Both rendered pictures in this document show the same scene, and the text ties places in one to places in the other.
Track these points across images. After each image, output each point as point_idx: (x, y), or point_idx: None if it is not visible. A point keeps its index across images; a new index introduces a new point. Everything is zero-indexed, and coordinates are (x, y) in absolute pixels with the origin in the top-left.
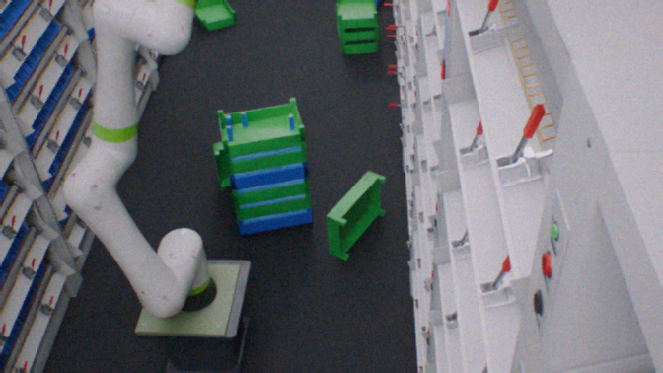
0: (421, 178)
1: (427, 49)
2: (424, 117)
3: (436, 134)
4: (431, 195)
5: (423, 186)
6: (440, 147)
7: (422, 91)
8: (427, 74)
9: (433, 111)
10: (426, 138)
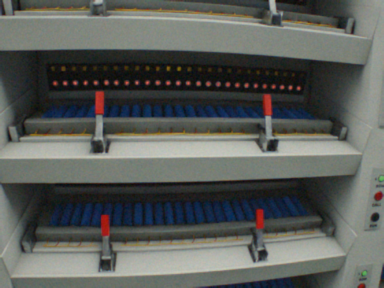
0: (129, 273)
1: (116, 17)
2: (119, 156)
3: (330, 33)
4: (306, 154)
5: (152, 271)
6: (382, 12)
7: (39, 155)
8: (1, 147)
9: (286, 28)
10: (178, 155)
